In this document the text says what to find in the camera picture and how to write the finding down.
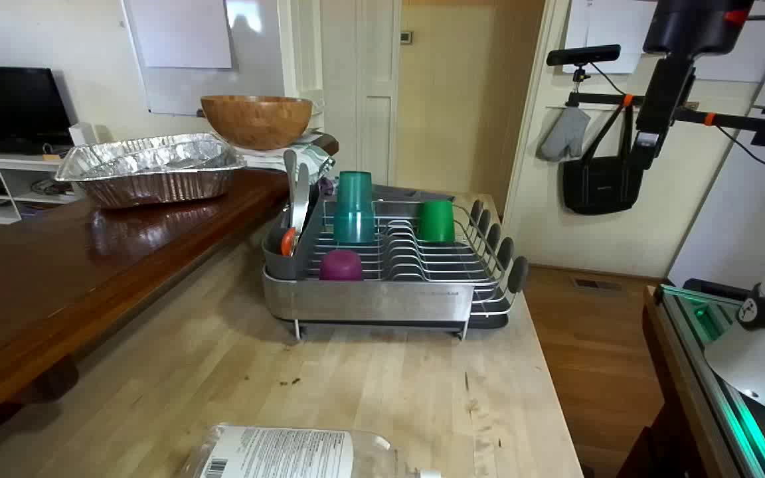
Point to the white low shelf unit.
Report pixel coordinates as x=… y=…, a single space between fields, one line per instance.
x=11 y=181

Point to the black bar camera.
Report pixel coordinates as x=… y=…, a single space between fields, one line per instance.
x=582 y=53

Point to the grey oven mitt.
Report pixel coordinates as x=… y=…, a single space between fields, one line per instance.
x=563 y=134

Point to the black flat screen monitor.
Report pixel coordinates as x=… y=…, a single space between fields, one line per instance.
x=7 y=108

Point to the green plastic cup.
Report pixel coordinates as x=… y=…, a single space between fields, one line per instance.
x=436 y=222

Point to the teal plastic cup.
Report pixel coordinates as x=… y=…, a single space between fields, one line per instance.
x=354 y=227
x=354 y=189

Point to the black hanging bag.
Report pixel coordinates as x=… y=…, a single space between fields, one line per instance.
x=601 y=184

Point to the silver metal kitchen utensil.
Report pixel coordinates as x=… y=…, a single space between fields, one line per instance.
x=302 y=181

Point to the clear plastic bottle white pump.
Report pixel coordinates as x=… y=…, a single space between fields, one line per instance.
x=278 y=453

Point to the robot mount table aluminium frame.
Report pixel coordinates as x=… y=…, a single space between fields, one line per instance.
x=711 y=353

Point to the brown wooden bowl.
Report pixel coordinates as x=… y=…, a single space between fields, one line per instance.
x=257 y=121

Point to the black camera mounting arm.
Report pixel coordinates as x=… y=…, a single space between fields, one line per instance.
x=664 y=93

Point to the white wall whiteboard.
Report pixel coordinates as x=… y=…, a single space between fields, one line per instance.
x=188 y=53

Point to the white panel door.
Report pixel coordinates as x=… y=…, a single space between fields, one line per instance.
x=359 y=81

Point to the pink plastic bowl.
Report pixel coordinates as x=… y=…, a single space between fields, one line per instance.
x=340 y=267

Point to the aluminium foil baking tray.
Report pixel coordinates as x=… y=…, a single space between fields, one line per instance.
x=148 y=168

